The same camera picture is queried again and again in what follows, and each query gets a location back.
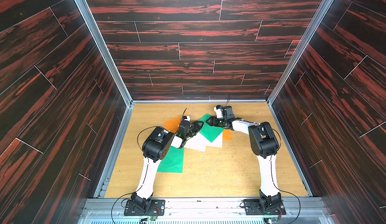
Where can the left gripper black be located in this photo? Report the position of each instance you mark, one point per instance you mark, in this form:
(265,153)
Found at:
(196,126)

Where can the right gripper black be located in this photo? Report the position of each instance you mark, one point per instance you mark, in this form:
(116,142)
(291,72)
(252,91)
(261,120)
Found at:
(215,121)

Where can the green paper sheet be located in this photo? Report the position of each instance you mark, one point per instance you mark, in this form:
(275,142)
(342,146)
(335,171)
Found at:
(173,162)
(209,132)

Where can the pale yellow paper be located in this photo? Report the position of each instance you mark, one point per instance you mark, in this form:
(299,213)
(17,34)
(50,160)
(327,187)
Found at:
(217,142)
(198,143)

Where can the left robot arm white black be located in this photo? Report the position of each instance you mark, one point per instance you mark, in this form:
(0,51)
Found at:
(155,149)

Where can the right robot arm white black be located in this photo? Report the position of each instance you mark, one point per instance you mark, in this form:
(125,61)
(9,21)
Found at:
(265,146)

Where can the right orange paper sheet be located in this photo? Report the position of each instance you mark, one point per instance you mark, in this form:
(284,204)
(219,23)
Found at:
(227,135)

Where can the orange paper sheet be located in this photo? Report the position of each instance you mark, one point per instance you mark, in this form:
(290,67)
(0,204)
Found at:
(227,135)
(172,125)

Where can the left orange paper sheet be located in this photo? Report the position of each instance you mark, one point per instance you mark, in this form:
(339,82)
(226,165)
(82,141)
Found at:
(172,125)

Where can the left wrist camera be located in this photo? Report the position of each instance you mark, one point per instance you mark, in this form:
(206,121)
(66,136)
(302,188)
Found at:
(184,126)

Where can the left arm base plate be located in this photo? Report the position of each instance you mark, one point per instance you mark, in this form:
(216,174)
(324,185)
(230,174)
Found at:
(154,208)

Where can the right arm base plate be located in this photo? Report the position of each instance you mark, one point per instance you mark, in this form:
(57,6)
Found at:
(259,207)

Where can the front aluminium frame rail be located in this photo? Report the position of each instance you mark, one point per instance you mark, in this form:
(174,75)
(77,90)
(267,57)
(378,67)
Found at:
(216,210)

